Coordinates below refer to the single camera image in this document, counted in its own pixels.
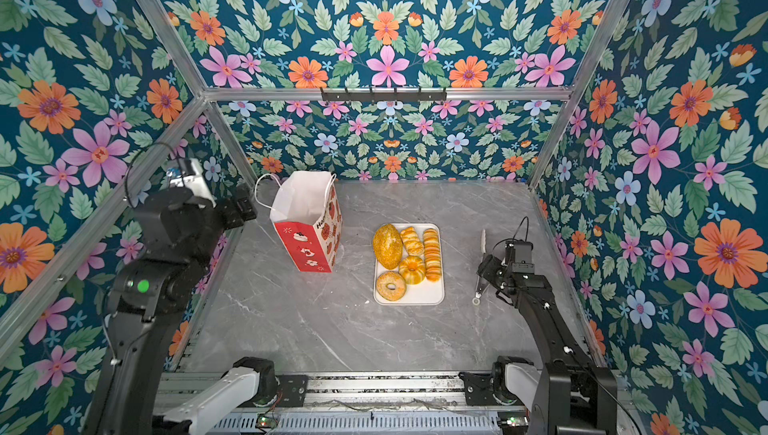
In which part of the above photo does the yellow oval fake bread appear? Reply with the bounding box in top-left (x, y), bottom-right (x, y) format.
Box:
top-left (372, 224), bottom-right (403, 270)

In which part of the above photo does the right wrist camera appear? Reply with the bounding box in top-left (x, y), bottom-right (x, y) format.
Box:
top-left (506, 240), bottom-right (533, 264)

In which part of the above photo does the round bundt fake bread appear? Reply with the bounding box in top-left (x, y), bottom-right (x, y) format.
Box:
top-left (398, 255), bottom-right (426, 285)

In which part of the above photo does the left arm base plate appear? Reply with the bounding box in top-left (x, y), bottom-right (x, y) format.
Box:
top-left (239, 375), bottom-right (309, 410)

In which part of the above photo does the long fake bread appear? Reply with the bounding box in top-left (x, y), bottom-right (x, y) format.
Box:
top-left (423, 228), bottom-right (443, 282)

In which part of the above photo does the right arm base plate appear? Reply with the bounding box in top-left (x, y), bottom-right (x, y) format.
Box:
top-left (459, 370), bottom-right (539, 408)

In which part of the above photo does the ring donut fake bread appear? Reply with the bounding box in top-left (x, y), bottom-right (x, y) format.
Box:
top-left (375, 271), bottom-right (407, 302)

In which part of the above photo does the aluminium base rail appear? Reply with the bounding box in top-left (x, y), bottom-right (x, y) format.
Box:
top-left (137, 370), bottom-right (635, 412)

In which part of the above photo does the black hook rail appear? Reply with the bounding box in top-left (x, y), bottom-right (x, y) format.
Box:
top-left (320, 88), bottom-right (448, 103)

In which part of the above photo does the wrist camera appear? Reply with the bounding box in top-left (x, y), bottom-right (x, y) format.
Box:
top-left (506, 240), bottom-right (533, 264)
top-left (164, 158), bottom-right (216, 206)

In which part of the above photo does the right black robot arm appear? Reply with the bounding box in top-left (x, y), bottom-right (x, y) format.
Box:
top-left (475, 231), bottom-right (619, 434)

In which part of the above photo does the red white paper bag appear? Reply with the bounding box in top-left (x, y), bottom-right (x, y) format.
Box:
top-left (256, 171), bottom-right (342, 273)

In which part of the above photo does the white rectangular tray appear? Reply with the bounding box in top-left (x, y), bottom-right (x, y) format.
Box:
top-left (373, 223), bottom-right (445, 306)

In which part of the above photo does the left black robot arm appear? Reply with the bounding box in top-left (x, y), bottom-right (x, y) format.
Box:
top-left (83, 184), bottom-right (278, 434)

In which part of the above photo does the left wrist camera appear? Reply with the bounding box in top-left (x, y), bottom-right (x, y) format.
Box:
top-left (164, 158), bottom-right (216, 206)

